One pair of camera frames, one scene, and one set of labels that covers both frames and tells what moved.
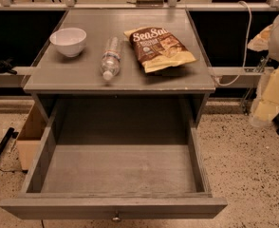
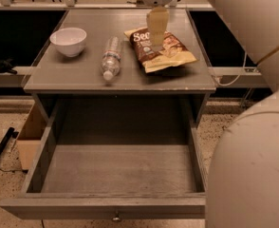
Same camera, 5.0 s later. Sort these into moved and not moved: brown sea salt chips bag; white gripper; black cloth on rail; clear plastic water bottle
Moved: white gripper
Not moved: brown sea salt chips bag; clear plastic water bottle; black cloth on rail
